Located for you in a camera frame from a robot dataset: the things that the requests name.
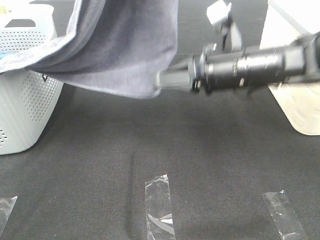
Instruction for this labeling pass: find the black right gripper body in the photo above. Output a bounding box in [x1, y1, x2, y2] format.
[153, 70, 192, 92]

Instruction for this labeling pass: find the grey towel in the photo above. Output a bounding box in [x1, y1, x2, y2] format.
[0, 0, 179, 99]

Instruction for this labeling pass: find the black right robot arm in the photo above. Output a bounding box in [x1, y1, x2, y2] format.
[154, 32, 320, 95]

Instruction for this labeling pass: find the blue towel in basket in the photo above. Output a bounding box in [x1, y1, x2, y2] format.
[0, 52, 11, 59]

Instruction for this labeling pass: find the cream plastic storage box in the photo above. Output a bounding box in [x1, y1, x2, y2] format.
[259, 0, 320, 136]

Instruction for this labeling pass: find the middle clear tape strip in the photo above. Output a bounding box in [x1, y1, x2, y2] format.
[145, 174, 176, 240]

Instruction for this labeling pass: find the clear tape strip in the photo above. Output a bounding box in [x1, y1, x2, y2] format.
[262, 190, 309, 240]
[0, 196, 18, 235]
[145, 174, 176, 240]

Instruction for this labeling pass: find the right clear tape strip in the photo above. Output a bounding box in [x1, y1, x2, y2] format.
[262, 190, 309, 240]

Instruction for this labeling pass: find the grey perforated laundry basket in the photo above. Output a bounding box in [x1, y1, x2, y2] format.
[0, 3, 63, 155]

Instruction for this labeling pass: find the left clear tape strip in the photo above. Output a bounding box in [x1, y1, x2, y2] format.
[0, 196, 18, 235]

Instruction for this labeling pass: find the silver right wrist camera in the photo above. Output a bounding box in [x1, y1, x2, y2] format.
[206, 0, 232, 26]

